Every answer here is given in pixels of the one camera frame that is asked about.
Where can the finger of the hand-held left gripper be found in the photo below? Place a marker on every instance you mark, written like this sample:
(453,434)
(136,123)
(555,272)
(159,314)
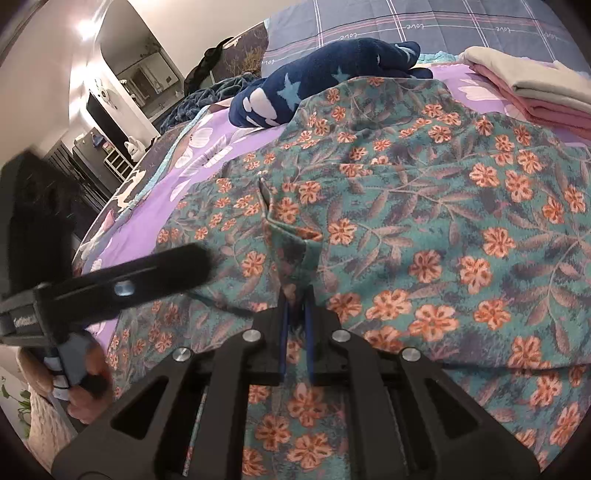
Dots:
(152,272)

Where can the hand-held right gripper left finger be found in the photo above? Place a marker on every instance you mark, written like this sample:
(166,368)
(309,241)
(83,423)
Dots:
(284,341)

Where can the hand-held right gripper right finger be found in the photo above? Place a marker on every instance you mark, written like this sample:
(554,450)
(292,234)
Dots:
(308,341)

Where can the teal orange floral garment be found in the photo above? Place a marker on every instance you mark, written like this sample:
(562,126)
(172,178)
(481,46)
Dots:
(415,207)

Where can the person's left forearm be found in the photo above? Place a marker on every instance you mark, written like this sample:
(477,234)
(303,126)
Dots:
(41,420)

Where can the person's left hand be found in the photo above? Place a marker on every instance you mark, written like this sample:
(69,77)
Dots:
(99,364)

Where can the white cubby shelf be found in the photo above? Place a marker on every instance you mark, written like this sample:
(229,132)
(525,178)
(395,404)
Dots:
(117,164)

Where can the white rabbit figure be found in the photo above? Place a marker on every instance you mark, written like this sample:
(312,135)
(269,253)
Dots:
(132,148)

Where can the black television screen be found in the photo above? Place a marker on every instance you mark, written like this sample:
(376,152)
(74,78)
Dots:
(106,117)

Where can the purple floral bed sheet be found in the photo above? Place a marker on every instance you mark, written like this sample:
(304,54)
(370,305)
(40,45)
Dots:
(203,152)

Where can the dark blue fleece blanket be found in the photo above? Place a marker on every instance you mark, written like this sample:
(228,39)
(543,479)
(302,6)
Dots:
(194,99)

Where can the green potted plant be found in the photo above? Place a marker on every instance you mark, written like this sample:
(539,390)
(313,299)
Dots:
(21,406)

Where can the navy star print garment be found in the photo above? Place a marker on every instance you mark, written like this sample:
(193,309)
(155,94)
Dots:
(277,92)

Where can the black clothing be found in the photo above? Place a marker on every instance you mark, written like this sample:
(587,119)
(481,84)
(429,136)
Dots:
(207,60)

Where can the dark patterned pillow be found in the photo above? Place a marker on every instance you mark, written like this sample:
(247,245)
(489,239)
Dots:
(251,50)

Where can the grey plaid quilt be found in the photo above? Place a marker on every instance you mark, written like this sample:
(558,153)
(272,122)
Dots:
(369,18)

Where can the folded pink garment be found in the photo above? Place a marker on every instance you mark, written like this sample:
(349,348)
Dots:
(554,115)

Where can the white round wall device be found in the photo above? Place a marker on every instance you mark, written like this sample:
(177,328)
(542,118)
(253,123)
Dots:
(106,92)

